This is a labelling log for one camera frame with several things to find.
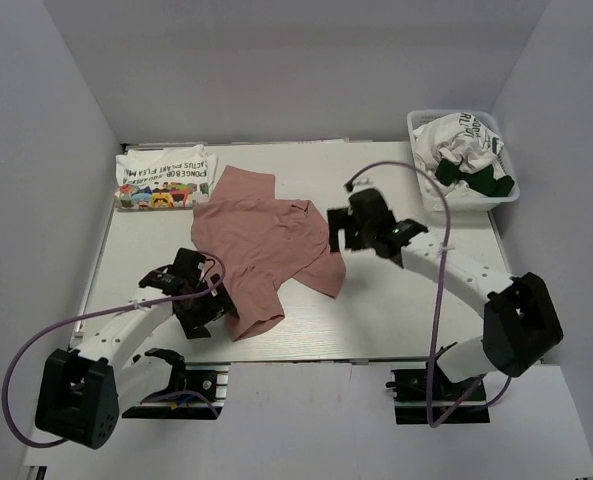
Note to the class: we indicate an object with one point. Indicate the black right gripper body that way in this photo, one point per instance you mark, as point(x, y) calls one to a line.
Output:
point(361, 234)

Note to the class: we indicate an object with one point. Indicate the plain white t-shirt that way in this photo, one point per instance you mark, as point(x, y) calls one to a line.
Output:
point(430, 186)

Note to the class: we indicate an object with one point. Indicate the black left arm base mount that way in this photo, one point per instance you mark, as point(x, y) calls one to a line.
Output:
point(200, 395)

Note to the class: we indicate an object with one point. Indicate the white plastic laundry basket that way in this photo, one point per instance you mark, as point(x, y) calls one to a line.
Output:
point(482, 203)

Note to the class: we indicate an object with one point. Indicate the pink t-shirt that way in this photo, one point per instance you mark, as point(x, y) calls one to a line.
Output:
point(264, 242)

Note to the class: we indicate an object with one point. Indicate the dark green t-shirt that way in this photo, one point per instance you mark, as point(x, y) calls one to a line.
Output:
point(482, 182)

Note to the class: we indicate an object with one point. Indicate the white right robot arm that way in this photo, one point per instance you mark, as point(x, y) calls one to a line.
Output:
point(519, 321)

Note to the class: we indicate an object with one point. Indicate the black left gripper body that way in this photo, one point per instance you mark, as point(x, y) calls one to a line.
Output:
point(203, 310)

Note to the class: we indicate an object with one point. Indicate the folded white cartoon print t-shirt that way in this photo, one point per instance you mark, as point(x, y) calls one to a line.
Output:
point(168, 178)

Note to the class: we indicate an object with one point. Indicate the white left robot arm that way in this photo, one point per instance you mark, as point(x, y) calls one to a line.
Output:
point(85, 391)

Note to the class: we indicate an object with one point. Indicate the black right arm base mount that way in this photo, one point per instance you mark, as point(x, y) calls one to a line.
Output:
point(409, 388)

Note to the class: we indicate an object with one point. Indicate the white t-shirt green lettering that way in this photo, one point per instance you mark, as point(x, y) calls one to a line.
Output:
point(461, 139)

